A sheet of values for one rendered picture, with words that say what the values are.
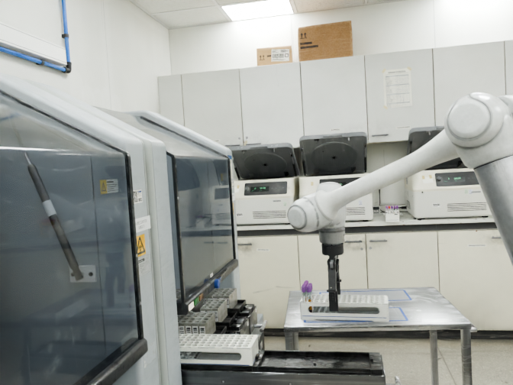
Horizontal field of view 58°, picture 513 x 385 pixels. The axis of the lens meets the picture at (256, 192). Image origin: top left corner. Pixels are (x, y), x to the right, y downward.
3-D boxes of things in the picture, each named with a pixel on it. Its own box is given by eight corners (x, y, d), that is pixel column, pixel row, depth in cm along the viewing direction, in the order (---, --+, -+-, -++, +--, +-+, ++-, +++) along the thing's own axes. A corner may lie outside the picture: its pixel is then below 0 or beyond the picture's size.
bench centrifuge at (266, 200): (225, 227, 370) (220, 146, 367) (244, 218, 430) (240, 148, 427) (295, 224, 357) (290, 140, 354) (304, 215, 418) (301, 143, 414)
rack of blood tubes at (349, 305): (300, 319, 161) (299, 302, 160) (304, 310, 170) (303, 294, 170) (388, 321, 153) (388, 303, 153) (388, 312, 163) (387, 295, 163)
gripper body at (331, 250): (342, 244, 156) (343, 272, 157) (343, 241, 165) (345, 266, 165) (320, 245, 158) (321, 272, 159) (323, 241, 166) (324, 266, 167)
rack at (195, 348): (150, 367, 133) (149, 346, 132) (164, 353, 142) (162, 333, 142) (252, 370, 127) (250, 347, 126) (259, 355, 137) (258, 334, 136)
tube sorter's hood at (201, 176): (22, 315, 137) (3, 98, 134) (120, 269, 196) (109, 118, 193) (188, 315, 127) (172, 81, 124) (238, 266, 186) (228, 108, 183)
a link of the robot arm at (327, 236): (345, 224, 164) (346, 241, 165) (320, 225, 167) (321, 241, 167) (343, 228, 156) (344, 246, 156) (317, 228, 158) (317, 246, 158)
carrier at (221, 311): (222, 315, 171) (221, 299, 171) (227, 315, 171) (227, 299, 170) (213, 325, 160) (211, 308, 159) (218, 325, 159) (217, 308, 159)
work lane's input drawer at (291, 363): (137, 393, 132) (135, 362, 131) (157, 371, 145) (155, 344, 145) (404, 403, 118) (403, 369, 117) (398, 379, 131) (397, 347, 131)
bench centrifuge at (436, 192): (414, 220, 341) (411, 126, 338) (404, 211, 402) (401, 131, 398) (496, 218, 330) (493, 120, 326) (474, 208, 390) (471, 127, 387)
